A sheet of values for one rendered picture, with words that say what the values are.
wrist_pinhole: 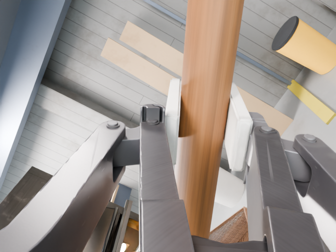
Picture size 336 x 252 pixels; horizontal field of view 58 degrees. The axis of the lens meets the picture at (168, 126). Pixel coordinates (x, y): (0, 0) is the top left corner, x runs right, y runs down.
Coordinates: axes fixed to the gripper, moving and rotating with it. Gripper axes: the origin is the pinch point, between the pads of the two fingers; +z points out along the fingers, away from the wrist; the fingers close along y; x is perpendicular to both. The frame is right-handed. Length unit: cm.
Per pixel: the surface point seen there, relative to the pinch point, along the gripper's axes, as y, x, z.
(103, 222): -45, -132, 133
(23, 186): -94, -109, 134
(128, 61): -64, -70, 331
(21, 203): -89, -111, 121
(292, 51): 110, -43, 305
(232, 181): 70, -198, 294
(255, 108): 85, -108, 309
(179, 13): -9, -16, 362
